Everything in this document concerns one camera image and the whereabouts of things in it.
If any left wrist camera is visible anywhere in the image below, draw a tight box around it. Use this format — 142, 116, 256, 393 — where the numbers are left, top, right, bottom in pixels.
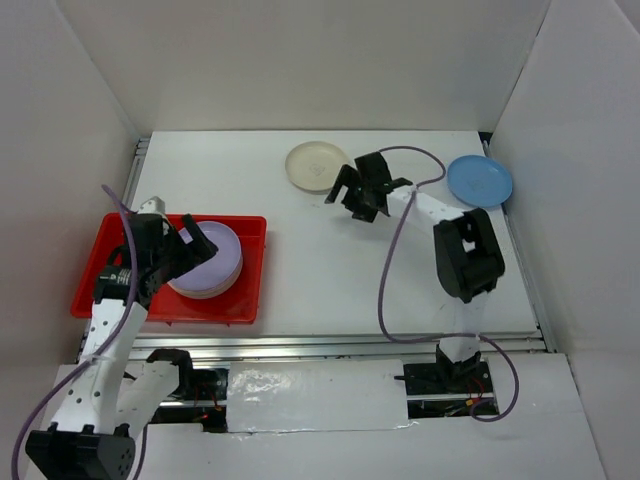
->
136, 196, 166, 216

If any blue plate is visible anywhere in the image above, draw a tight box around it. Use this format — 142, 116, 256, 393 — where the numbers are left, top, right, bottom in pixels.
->
446, 155, 513, 209

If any red plastic bin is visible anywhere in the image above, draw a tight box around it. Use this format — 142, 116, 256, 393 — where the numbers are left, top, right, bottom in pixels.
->
70, 213, 267, 325

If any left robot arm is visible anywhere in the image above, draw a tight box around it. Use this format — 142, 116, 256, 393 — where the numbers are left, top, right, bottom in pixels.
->
19, 213, 218, 479

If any aluminium frame rail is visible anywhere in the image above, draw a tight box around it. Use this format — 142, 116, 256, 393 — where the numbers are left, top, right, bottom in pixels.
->
74, 333, 556, 362

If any white foil-taped cover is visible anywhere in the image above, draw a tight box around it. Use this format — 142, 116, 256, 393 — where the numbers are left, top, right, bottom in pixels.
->
226, 360, 409, 434

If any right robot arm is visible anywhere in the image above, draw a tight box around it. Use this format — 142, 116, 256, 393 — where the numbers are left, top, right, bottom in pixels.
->
325, 148, 506, 392

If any pink plate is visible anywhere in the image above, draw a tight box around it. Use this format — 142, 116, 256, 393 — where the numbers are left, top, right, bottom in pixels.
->
169, 260, 243, 300

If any cream plate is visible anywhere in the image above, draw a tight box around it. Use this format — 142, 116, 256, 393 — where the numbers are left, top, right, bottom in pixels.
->
285, 141, 351, 194

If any purple plate back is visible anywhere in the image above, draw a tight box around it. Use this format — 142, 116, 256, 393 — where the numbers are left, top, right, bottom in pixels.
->
197, 221, 243, 269

